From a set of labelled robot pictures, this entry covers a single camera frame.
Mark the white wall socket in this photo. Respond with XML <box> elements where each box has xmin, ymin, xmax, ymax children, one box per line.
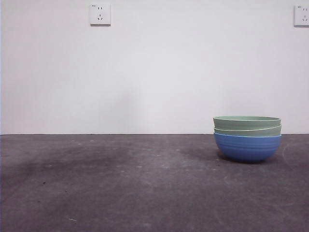
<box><xmin>293</xmin><ymin>5</ymin><xmax>309</xmax><ymax>28</ymax></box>
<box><xmin>90</xmin><ymin>3</ymin><xmax>112</xmax><ymax>27</ymax></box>

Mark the blue ribbed bowl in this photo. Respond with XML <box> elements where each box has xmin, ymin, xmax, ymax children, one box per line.
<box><xmin>213</xmin><ymin>132</ymin><xmax>282</xmax><ymax>163</ymax></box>

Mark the green ribbed bowl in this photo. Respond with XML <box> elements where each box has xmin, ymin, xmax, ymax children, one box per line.
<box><xmin>213</xmin><ymin>125</ymin><xmax>282</xmax><ymax>138</ymax></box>
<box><xmin>212</xmin><ymin>116</ymin><xmax>282</xmax><ymax>130</ymax></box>

